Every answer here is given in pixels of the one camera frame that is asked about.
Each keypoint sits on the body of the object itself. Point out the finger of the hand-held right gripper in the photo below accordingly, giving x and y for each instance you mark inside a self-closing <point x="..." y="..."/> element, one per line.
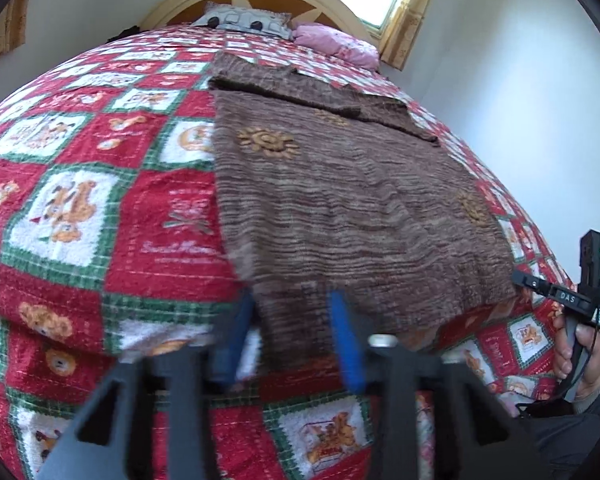
<point x="527" y="281"/>

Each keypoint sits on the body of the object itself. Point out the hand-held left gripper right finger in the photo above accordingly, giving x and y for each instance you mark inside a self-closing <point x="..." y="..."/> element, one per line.
<point x="345" y="340"/>

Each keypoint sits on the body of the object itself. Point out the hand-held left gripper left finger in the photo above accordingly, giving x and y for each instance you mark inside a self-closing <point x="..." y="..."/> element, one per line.
<point x="235" y="332"/>

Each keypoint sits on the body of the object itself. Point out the brown knit sweater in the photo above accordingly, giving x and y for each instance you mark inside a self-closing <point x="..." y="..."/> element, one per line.
<point x="355" y="200"/>

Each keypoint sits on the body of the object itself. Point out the person's right forearm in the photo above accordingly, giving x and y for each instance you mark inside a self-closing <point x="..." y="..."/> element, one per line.
<point x="594" y="399"/>

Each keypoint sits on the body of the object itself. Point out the person's right hand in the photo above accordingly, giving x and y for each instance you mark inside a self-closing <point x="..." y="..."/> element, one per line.
<point x="559" y="355"/>

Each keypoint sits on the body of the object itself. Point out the pink patterned cloth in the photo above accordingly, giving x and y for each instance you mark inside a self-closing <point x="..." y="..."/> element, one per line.
<point x="426" y="420"/>

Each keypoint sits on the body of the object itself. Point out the person's grey trousers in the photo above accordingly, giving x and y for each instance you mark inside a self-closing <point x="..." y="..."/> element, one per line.
<point x="560" y="440"/>

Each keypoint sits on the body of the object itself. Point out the red checked printed blanket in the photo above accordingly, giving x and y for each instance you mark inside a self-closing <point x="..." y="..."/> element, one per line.
<point x="90" y="200"/>

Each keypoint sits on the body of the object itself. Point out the narrow yellow curtain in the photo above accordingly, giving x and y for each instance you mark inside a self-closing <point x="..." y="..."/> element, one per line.
<point x="405" y="30"/>

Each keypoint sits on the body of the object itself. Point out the pink pillow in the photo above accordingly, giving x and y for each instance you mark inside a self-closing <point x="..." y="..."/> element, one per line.
<point x="340" y="45"/>

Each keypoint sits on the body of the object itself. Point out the white patterned pillow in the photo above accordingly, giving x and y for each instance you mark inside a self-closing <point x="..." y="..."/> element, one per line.
<point x="240" y="20"/>

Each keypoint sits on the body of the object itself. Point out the dark bundle beside bed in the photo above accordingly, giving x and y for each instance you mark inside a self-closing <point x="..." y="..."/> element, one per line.
<point x="122" y="34"/>

